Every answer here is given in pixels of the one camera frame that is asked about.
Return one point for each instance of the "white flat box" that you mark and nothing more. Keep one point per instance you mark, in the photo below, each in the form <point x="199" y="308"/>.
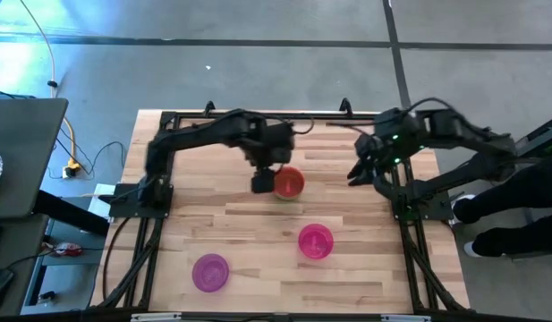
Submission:
<point x="99" y="203"/>

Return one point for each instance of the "black metal table frame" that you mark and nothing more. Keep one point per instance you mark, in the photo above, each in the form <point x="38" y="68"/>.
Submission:
<point x="329" y="115"/>

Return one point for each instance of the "red and white small item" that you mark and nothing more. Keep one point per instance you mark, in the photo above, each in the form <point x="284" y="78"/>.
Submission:
<point x="69" y="249"/>

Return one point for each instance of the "purple plastic bowl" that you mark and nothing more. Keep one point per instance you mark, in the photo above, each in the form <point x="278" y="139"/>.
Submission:
<point x="210" y="273"/>

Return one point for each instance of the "person's leg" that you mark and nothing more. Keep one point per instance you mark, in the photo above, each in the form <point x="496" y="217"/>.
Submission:
<point x="526" y="237"/>
<point x="526" y="188"/>

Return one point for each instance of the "yellow power plug block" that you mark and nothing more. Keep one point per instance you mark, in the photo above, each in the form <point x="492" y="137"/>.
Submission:
<point x="72" y="169"/>

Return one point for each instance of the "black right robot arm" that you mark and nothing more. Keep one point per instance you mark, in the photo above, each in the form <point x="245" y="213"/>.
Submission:
<point x="472" y="134"/>

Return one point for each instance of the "red plastic bowl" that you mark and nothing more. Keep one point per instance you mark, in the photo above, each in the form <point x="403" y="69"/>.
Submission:
<point x="290" y="182"/>

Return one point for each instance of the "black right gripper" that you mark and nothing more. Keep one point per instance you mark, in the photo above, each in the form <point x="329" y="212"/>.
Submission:
<point x="374" y="149"/>

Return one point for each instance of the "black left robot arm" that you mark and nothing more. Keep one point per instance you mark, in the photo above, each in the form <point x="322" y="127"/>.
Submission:
<point x="199" y="134"/>

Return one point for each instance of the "person's shoe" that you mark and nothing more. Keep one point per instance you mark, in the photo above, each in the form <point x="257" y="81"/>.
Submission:
<point x="470" y="250"/>
<point x="463" y="212"/>

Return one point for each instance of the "pink plastic bowl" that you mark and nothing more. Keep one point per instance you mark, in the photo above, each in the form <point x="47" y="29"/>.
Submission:
<point x="316" y="241"/>

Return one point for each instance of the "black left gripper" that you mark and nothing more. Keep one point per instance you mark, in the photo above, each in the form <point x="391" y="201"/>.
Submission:
<point x="263" y="181"/>

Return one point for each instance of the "low dark side desk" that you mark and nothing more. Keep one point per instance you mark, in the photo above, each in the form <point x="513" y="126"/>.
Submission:
<point x="11" y="259"/>

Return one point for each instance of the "black equipment with green light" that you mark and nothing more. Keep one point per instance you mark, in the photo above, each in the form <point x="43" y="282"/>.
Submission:
<point x="546" y="134"/>

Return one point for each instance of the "green plastic bowl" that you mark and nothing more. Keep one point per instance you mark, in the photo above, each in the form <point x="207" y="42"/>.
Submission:
<point x="288" y="198"/>

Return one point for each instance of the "dark grey desk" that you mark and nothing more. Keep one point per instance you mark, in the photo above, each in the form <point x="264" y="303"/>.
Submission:
<point x="25" y="152"/>

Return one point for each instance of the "silver metal bracket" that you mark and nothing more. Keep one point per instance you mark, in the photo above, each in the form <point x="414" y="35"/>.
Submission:
<point x="155" y="317"/>
<point x="405" y="318"/>

